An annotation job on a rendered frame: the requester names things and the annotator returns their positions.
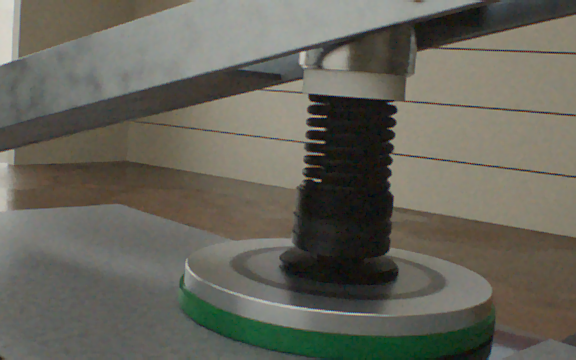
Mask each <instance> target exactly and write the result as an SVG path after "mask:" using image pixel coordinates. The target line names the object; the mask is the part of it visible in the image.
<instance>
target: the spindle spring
mask: <svg viewBox="0 0 576 360"><path fill-rule="evenodd" d="M308 100H309V101H310V102H313V103H321V104H313V105H309V106H308V107H307V109H306V110H307V112H308V113H310V114H312V115H320V116H326V115H353V116H378V119H377V120H364V118H330V117H308V118H307V119H306V125H307V126H308V127H313V128H324V129H325V128H337V129H377V130H376V132H343V131H322V130H308V131H306V133H305V137H306V138H307V139H310V140H320V141H336V142H375V145H341V144H324V143H317V142H307V143H305V144H304V150H305V151H306V152H308V153H318V154H330V155H353V156H374V158H334V157H323V155H306V156H304V157H303V159H302V160H303V162H304V163H305V164H307V165H311V166H319V167H305V168H303V169H302V174H303V175H304V176H305V178H309V179H307V180H303V181H302V182H301V186H302V187H304V188H308V189H312V190H318V191H324V192H331V193H341V194H359V195H368V194H378V193H383V192H385V191H388V190H389V189H390V187H391V184H390V182H389V181H388V180H387V179H389V178H390V176H391V175H392V171H391V169H390V168H388V167H387V166H389V165H391V164H392V162H393V159H392V157H391V156H390V155H388V154H390V153H392V152H393V151H394V145H393V144H392V143H391V142H389V141H390V140H392V139H394V137H395V133H394V131H392V130H390V128H393V127H394V126H395V125H396V120H395V119H393V118H392V116H389V115H393V114H395V113H397V110H398V109H397V107H396V106H395V105H392V104H388V103H391V102H394V101H395V100H383V99H369V98H356V97H342V96H329V95H316V94H308ZM327 102H358V103H379V106H371V105H330V104H327ZM322 167H330V168H350V169H370V168H372V171H334V170H322ZM311 179H317V180H327V181H341V182H371V184H361V185H352V184H331V183H320V182H315V181H313V180H311Z"/></svg>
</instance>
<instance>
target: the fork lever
mask: <svg viewBox="0 0 576 360"><path fill-rule="evenodd" d="M478 7H481V10H480V20H479V24H478V25H477V26H475V27H470V26H435V25H422V26H420V27H418V30H419V37H418V49H417V52H421V51H426V50H430V49H434V48H438V47H442V46H446V45H451V44H455V43H460V42H464V41H468V40H472V39H477V38H481V37H485V36H489V35H493V34H497V33H501V32H506V31H510V30H514V29H518V28H522V27H527V26H532V25H536V24H540V23H544V22H548V21H552V20H557V19H561V18H565V17H569V16H573V15H576V0H196V1H193V2H189V3H186V4H183V5H180V6H176V7H173V8H170V9H167V10H164V11H161V12H157V14H154V15H151V16H148V17H144V18H141V19H138V20H135V21H132V22H129V23H126V24H122V25H119V26H115V27H112V28H109V29H106V30H103V31H100V32H97V33H94V34H91V35H88V36H84V38H80V39H77V40H74V41H71V42H68V43H65V44H62V45H59V46H55V47H52V48H49V49H46V50H43V51H40V52H37V53H34V54H31V55H28V56H23V57H20V58H17V59H14V61H11V62H8V63H5V64H2V65H0V153H2V152H6V151H10V150H14V149H18V148H22V147H27V146H31V145H35V144H39V142H43V141H47V140H53V139H57V138H61V137H65V136H69V135H73V134H78V133H82V132H86V131H90V130H94V129H98V128H104V127H108V126H112V125H116V124H120V123H124V122H129V121H133V120H138V119H142V118H146V116H150V115H154V114H159V113H163V112H167V111H172V110H176V109H180V108H185V107H189V106H193V105H197V104H202V103H206V102H211V101H215V100H219V99H223V98H227V97H232V96H237V95H241V94H245V93H249V92H253V91H257V89H262V88H267V87H271V86H275V85H279V84H283V83H288V82H293V81H297V80H301V79H303V76H304V69H300V66H297V63H298V53H300V52H303V51H307V50H311V49H315V48H320V47H324V46H327V45H331V44H335V43H339V42H343V41H347V40H352V39H355V38H359V37H363V36H367V35H371V34H375V33H378V32H383V31H387V30H391V29H395V28H399V27H403V26H406V25H410V24H414V23H418V22H423V21H427V20H430V19H434V18H438V17H442V16H446V15H450V14H454V13H457V12H461V11H465V10H470V9H474V8H478Z"/></svg>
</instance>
